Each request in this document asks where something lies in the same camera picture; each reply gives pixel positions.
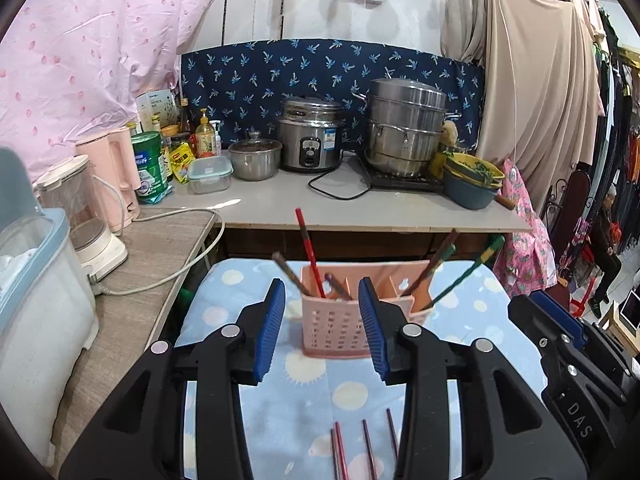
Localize white base glass blender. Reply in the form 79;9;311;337
32;155;130;281

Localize grey counter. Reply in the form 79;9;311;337
140;150;533;233

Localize green chopstick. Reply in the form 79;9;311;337
412;244;458;295
420;234;506;311

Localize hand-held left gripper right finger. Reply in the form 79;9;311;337
357;276;588;480

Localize blue dotted tablecloth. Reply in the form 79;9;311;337
172;255;551;480

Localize blue bowl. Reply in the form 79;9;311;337
442;172;501;211

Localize yellow bowl with greens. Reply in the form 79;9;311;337
442;152;506;188

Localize pink perforated utensil holder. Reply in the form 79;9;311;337
299;259;441;361

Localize pink floral cloth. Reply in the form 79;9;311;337
500;159;558;298

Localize white bin with blue lid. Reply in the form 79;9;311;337
0;147;101;467

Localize yellow packet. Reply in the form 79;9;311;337
169;142;197;183

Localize green can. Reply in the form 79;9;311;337
131;131;173;197

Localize stainless steel steamer pot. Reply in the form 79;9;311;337
351;77;458;178

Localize light wooden table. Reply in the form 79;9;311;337
597;302;640;356

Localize steel rice cooker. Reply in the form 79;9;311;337
276;96;347;175

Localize white framed panel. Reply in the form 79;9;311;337
620;290;640;333

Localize black induction cooktop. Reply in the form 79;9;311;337
356;149;448;193

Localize hanging clothes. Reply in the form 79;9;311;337
590;0;640;261

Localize small pot with glass lid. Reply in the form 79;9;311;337
228;131;283;182

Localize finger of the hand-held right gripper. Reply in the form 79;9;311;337
529;289;609;356
507;294;597;387

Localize navy leaf print cloth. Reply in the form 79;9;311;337
177;37;487;158

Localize brown chopsticks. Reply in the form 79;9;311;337
399;228;460;297

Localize black power cable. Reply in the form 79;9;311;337
307;149;373;201

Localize brown chopstick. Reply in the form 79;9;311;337
329;427;341;480
271;251;308;296
324;273;353;302

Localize red plastic stool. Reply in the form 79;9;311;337
570;275;598;318

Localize wood grain side table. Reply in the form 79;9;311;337
50;205;226;466

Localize yellow pump soap bottle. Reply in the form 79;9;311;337
195;108;217;158

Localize white carton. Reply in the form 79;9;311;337
135;89;178;133

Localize white power cable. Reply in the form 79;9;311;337
92;207;226;297

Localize pink printed sheet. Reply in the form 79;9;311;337
0;0;236;181

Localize clear food container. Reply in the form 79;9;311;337
186;156;234;195

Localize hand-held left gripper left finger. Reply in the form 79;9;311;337
59;277;287;480

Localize dark red chopstick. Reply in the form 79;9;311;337
361;418;378;480
385;408;400;461

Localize pink electric kettle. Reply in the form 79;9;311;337
75;127;142;233

